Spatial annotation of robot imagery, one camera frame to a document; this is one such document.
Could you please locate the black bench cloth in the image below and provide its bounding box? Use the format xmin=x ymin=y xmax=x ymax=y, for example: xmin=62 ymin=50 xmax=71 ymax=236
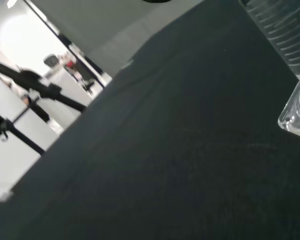
xmin=0 ymin=0 xmax=300 ymax=240

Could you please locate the black tripod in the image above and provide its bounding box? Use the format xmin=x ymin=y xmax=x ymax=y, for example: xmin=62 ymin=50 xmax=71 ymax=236
xmin=0 ymin=57 xmax=88 ymax=156

